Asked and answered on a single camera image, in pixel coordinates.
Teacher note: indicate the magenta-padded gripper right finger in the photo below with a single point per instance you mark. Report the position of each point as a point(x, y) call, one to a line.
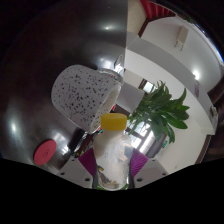
point(150, 170)

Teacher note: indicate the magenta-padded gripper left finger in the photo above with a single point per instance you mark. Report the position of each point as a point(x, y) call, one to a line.
point(75, 170)

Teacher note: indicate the clear bottle with yellow cap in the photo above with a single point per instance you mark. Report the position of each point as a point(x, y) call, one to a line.
point(111, 156)

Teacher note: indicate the green exit sign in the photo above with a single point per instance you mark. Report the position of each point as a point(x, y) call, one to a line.
point(164, 144)

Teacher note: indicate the flat round red coaster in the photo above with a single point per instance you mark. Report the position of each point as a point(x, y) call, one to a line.
point(45, 152)

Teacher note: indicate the leafy plant in white pot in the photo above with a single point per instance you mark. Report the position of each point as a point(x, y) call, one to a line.
point(160, 110)

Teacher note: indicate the white speckled cup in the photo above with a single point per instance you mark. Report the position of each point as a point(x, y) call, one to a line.
point(80, 95)

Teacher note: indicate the dark framed window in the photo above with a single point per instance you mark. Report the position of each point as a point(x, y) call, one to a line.
point(147, 86)

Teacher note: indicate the red carpeted stairs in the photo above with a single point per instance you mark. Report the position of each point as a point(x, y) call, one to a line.
point(156, 8)

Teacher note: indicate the white wall radiator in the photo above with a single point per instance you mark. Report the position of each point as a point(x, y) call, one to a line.
point(182, 36)

